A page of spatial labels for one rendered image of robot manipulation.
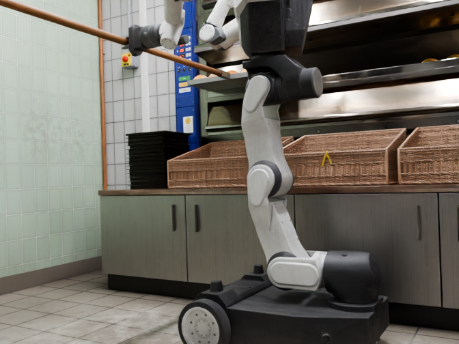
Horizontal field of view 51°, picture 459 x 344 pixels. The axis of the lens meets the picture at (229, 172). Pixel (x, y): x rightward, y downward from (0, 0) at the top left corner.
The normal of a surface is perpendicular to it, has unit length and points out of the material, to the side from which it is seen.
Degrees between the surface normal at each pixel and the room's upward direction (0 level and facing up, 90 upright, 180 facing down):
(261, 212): 115
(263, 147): 90
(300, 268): 90
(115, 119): 90
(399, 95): 70
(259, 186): 90
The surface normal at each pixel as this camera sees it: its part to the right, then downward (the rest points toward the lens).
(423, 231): -0.50, 0.00
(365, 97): -0.48, -0.33
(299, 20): -0.14, -0.01
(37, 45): 0.87, -0.03
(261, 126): -0.35, 0.41
